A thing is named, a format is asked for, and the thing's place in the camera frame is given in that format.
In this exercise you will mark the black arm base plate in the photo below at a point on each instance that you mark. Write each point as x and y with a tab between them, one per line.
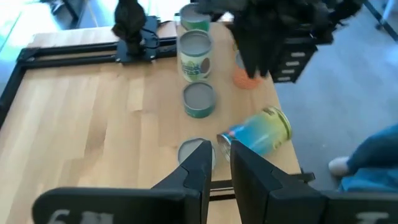
149	46

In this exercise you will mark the short green labelled can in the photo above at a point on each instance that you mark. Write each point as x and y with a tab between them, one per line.
199	99

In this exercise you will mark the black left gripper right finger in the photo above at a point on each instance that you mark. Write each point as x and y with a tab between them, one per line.
280	205

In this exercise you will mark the black aluminium table frame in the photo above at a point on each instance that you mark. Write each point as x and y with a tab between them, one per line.
71	48

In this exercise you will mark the person's leg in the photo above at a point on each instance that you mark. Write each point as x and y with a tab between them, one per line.
373	152

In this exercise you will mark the white green labelled can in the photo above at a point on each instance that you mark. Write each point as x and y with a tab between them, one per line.
195	59

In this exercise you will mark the black drawer cabinet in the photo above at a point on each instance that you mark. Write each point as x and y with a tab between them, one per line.
295	62

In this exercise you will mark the person's shoe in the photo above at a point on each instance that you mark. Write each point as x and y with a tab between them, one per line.
339	166

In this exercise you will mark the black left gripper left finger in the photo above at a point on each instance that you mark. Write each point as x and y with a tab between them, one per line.
124	208

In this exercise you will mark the green yellow labelled can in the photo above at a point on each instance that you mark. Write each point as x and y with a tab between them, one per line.
188	149

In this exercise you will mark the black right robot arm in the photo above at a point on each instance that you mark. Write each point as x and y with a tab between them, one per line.
129	21

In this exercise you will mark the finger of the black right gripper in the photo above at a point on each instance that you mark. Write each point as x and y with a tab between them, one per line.
263	56
247	53

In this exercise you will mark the blue yellow labelled can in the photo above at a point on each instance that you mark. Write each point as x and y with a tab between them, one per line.
261	133

